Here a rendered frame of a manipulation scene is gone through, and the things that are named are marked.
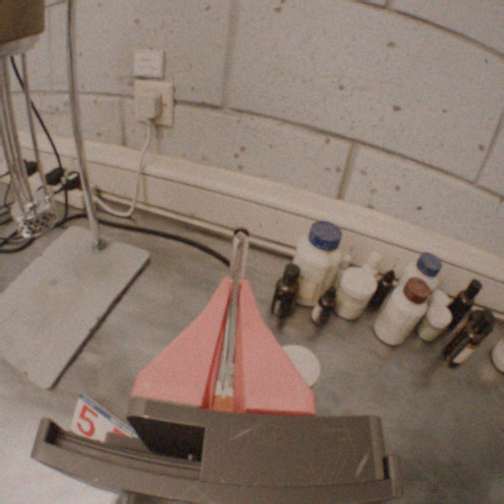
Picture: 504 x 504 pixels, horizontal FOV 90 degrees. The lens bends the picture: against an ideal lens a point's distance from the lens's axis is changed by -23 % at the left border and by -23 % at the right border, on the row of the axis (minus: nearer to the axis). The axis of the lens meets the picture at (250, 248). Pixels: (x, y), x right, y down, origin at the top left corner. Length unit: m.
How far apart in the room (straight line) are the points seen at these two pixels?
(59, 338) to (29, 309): 0.09
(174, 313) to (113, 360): 0.12
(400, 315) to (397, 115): 0.30
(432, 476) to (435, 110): 0.52
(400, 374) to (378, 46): 0.49
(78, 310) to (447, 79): 0.65
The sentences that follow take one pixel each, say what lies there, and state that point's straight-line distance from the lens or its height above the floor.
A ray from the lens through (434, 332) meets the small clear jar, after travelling 0.56.
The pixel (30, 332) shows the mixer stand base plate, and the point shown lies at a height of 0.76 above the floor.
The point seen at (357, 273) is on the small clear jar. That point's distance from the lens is 0.52.
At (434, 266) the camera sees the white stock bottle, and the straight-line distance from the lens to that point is 0.53.
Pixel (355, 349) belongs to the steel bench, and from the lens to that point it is 0.51.
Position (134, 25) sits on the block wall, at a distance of 0.64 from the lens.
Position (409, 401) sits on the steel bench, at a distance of 0.50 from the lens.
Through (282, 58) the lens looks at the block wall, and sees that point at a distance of 0.52.
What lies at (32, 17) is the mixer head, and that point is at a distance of 0.37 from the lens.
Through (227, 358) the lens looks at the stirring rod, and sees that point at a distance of 0.18.
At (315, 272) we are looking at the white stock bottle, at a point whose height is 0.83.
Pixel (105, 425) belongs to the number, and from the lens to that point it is 0.40.
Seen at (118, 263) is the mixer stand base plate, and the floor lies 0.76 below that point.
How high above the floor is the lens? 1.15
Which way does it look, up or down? 41 degrees down
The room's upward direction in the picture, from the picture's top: 8 degrees clockwise
